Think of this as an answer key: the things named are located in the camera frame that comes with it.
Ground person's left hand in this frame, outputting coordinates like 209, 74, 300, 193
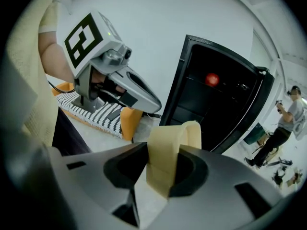
92, 70, 126, 98

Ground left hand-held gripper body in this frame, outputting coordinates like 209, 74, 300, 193
63, 10, 133, 113

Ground orange striped cushion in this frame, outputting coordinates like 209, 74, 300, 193
51, 81, 144, 142

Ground black cable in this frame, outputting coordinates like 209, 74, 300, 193
47, 80, 76, 94

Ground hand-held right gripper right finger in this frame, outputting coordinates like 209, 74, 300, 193
143, 145, 285, 230

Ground person's cream knit top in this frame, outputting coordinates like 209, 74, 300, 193
4, 0, 60, 148

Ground dark armchair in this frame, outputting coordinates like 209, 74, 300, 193
243, 123, 267, 145

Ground black cabinet with door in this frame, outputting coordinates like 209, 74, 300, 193
159, 34, 275, 155

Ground black and white striped cushion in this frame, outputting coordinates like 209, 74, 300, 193
56, 92, 124, 138

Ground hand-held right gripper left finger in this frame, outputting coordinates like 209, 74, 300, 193
47, 141, 148, 227

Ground black equipment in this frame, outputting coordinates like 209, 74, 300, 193
273, 166, 288, 186
266, 157, 293, 167

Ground beige plastic tray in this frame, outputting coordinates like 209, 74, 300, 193
145, 120, 202, 199

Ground person's dark trousers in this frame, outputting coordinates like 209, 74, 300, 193
51, 106, 92, 157

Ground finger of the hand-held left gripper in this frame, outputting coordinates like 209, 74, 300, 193
109, 66, 162, 114

